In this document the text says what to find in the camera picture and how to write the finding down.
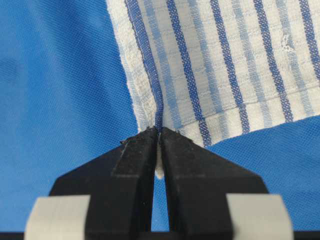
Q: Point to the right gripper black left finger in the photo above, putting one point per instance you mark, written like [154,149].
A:
[107,198]

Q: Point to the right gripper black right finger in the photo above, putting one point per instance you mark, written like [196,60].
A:
[212,198]

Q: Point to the blue striped white towel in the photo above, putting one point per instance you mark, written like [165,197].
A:
[217,69]

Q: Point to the blue table cloth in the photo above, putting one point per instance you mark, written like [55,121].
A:
[64,100]

